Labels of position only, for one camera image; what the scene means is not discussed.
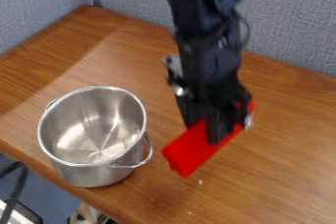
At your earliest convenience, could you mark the silver metal pot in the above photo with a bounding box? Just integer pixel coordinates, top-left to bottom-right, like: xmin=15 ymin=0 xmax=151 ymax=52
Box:
xmin=38 ymin=85 xmax=154 ymax=188

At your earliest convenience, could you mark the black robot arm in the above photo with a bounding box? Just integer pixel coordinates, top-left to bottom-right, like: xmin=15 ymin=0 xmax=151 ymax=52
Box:
xmin=163 ymin=0 xmax=253 ymax=145

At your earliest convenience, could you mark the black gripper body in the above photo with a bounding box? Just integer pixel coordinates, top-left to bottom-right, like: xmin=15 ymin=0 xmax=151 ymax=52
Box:
xmin=163 ymin=35 xmax=253 ymax=126

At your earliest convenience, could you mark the white patterned object under table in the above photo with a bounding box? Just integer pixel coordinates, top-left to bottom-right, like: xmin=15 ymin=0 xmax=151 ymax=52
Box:
xmin=65 ymin=203 xmax=119 ymax=224

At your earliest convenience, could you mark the black and white object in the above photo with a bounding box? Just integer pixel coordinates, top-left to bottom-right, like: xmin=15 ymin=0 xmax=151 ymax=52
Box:
xmin=0 ymin=161 xmax=43 ymax=224

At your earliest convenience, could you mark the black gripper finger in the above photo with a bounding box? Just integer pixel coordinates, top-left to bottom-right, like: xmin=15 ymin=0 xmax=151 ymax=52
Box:
xmin=174 ymin=85 xmax=205 ymax=128
xmin=206 ymin=104 xmax=238 ymax=145

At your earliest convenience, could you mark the red elongated object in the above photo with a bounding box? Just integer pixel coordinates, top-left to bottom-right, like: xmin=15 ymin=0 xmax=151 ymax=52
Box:
xmin=162 ymin=101 xmax=257 ymax=178

